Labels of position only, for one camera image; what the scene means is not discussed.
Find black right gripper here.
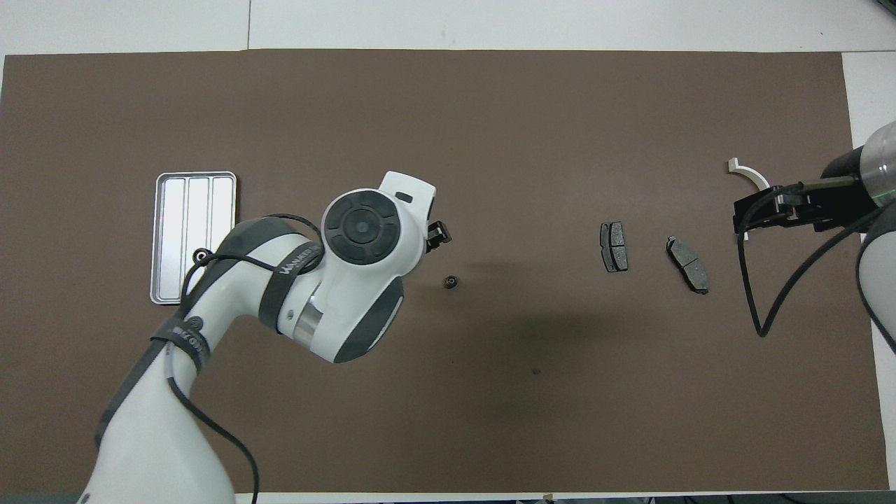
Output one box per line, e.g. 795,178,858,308
733,146,879,234

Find silver metal tray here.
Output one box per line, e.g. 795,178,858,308
150,171,237,305

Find long dark brake pad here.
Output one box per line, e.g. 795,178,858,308
665,236,710,295

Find brown table mat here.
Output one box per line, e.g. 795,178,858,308
0,49,890,494

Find short dark brake pad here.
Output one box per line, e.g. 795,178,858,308
600,222,629,273

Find white half-ring bracket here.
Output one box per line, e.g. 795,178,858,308
728,158,771,242

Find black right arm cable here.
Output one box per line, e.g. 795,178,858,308
737,178,886,338

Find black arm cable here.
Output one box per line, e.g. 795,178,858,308
167,213,323,504
737,178,886,338

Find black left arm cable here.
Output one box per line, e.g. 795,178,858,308
167,213,323,504

